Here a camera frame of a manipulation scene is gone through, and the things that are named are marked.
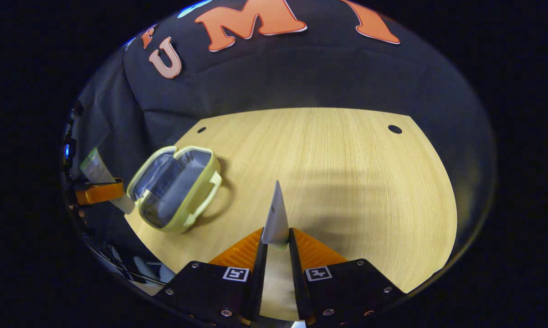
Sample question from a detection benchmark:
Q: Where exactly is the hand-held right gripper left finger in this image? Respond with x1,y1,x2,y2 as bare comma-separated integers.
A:
154,227,269,326

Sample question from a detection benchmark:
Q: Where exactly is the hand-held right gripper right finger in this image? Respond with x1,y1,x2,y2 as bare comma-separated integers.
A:
287,227,407,327

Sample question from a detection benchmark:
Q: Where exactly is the green white skincare tube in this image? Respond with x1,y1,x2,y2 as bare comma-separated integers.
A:
79,147,136,215

